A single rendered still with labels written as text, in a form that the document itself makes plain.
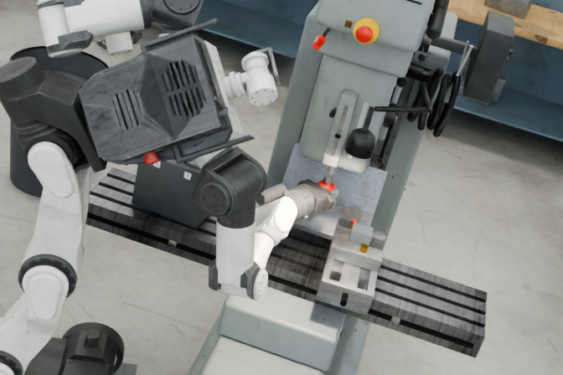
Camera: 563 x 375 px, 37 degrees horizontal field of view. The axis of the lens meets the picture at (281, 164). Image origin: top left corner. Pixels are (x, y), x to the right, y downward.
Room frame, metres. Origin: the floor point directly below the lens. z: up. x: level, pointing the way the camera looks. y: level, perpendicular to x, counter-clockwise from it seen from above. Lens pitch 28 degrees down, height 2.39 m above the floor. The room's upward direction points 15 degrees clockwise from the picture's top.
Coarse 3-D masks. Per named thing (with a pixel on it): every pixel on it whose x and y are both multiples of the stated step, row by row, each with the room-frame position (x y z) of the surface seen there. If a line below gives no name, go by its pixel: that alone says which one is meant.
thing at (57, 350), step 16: (80, 336) 1.93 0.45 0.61; (96, 336) 1.91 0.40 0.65; (48, 352) 1.88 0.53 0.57; (64, 352) 1.89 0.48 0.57; (80, 352) 1.87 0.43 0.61; (96, 352) 1.88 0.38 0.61; (112, 352) 1.93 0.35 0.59; (32, 368) 1.80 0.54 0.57; (48, 368) 1.82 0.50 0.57; (64, 368) 1.81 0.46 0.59; (80, 368) 1.83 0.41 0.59; (96, 368) 1.84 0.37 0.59; (112, 368) 1.87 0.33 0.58
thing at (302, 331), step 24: (240, 312) 1.91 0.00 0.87; (264, 312) 1.92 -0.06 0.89; (288, 312) 1.94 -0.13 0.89; (312, 312) 1.97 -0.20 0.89; (336, 312) 2.00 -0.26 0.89; (240, 336) 1.91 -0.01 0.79; (264, 336) 1.90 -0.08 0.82; (288, 336) 1.89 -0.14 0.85; (312, 336) 1.88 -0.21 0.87; (336, 336) 1.89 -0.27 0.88; (312, 360) 1.88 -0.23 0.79
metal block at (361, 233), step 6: (354, 222) 2.15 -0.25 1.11; (354, 228) 2.12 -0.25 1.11; (360, 228) 2.13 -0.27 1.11; (366, 228) 2.14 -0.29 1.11; (372, 228) 2.14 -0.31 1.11; (354, 234) 2.10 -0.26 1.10; (360, 234) 2.10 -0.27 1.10; (366, 234) 2.10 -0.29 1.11; (354, 240) 2.10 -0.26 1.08; (360, 240) 2.10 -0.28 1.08; (366, 240) 2.10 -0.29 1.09
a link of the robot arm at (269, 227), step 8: (280, 200) 1.93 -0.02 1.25; (288, 200) 1.94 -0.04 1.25; (280, 208) 1.90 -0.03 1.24; (288, 208) 1.92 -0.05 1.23; (296, 208) 1.94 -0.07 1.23; (272, 216) 1.87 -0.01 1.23; (280, 216) 1.88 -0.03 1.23; (288, 216) 1.90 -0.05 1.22; (296, 216) 1.93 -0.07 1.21; (264, 224) 1.86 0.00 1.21; (272, 224) 1.86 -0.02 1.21; (280, 224) 1.86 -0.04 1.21; (288, 224) 1.89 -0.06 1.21; (256, 232) 1.85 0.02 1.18; (264, 232) 1.85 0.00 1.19; (272, 232) 1.85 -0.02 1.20; (280, 232) 1.86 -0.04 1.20; (288, 232) 1.88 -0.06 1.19; (272, 240) 1.84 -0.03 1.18; (280, 240) 1.86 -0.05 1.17
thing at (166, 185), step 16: (144, 176) 2.16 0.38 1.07; (160, 176) 2.15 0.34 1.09; (176, 176) 2.14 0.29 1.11; (192, 176) 2.13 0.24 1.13; (144, 192) 2.16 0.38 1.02; (160, 192) 2.14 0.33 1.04; (176, 192) 2.13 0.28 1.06; (192, 192) 2.12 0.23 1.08; (160, 208) 2.14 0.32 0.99; (176, 208) 2.13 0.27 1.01; (192, 208) 2.12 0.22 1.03; (192, 224) 2.12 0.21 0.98
